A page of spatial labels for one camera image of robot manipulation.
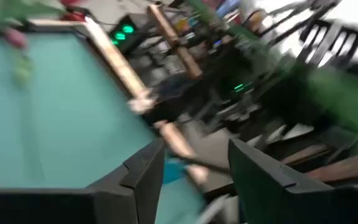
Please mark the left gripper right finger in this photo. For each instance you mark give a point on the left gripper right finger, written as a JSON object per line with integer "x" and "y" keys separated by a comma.
{"x": 266, "y": 193}

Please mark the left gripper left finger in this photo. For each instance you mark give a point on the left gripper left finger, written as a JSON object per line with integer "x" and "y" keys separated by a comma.
{"x": 129, "y": 193}

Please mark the purple artificial tulip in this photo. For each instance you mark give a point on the purple artificial tulip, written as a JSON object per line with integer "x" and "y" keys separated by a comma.
{"x": 15, "y": 39}

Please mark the teal table mat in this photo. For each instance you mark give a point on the teal table mat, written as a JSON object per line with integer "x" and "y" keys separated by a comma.
{"x": 57, "y": 124}

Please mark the computer with green lights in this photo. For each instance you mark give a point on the computer with green lights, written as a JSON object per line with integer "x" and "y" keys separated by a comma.
{"x": 124, "y": 32}

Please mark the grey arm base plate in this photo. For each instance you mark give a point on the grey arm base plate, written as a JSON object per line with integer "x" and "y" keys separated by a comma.
{"x": 141, "y": 104}

